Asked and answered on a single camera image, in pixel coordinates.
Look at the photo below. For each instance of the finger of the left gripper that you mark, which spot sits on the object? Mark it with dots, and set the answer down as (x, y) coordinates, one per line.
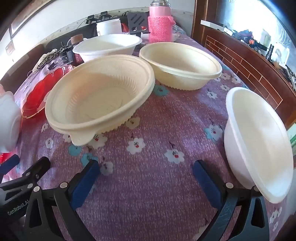
(9, 164)
(15, 196)

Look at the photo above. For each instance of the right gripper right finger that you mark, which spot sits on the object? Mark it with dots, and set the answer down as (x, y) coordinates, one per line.
(252, 221)

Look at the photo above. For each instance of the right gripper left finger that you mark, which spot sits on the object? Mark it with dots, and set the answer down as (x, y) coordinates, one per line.
(71, 197)

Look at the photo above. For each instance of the white bowl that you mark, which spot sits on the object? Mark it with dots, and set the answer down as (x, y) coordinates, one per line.
(106, 45)
(10, 122)
(256, 144)

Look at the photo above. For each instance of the red gold-rimmed plate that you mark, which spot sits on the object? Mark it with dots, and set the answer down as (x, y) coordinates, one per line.
(36, 99)

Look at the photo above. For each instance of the beige bowl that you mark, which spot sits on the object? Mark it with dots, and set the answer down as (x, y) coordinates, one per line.
(98, 96)
(181, 66)

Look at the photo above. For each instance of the black leather sofa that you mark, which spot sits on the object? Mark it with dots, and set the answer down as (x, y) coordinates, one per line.
(18, 72)

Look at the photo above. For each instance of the leopard print cloth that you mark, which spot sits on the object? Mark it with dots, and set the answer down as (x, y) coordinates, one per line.
(45, 59)

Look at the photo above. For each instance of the black red-label jar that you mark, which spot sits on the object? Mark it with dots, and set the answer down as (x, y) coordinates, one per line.
(77, 59)

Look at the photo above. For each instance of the brown cork-lid jar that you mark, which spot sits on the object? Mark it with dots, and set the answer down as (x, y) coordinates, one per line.
(76, 39)

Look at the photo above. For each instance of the wooden carved cabinet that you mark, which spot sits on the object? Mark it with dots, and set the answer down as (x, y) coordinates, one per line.
(249, 62)

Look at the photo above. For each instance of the white plastic jar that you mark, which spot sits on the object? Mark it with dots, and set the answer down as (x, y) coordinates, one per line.
(108, 27)

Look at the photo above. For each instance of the black phone stand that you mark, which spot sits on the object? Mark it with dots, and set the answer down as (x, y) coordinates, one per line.
(137, 23)

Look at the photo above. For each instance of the pink knit-sleeved thermos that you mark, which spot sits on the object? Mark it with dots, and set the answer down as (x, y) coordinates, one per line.
(160, 22)

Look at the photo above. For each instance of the framed wall painting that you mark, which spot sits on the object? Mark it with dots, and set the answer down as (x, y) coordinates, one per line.
(26, 14)

